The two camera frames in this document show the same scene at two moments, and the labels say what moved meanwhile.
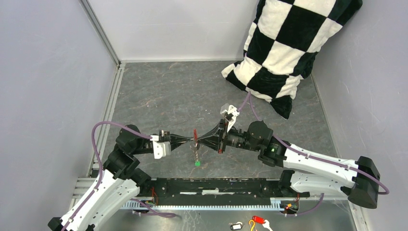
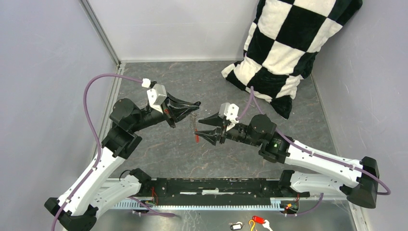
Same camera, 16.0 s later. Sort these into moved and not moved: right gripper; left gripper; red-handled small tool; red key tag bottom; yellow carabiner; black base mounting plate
Moved: right gripper; left gripper
Not moved: black base mounting plate; red key tag bottom; yellow carabiner; red-handled small tool
